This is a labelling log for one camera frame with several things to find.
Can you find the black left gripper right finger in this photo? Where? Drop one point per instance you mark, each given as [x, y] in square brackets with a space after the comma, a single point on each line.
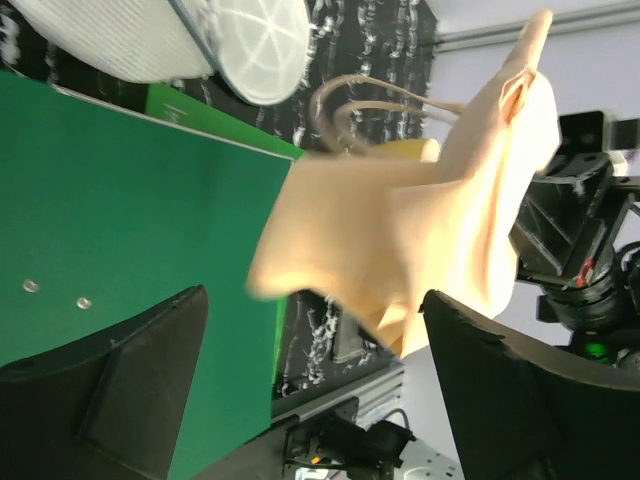
[522, 409]

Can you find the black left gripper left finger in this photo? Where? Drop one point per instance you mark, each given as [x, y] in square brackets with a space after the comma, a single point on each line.
[106, 406]

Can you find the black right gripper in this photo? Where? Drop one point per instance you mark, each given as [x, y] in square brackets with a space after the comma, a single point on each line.
[566, 227]

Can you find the beige bra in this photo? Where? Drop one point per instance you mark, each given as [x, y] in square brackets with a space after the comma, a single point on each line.
[377, 234]

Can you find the light green plastic folder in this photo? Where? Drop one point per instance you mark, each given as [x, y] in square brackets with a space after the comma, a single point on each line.
[171, 105]

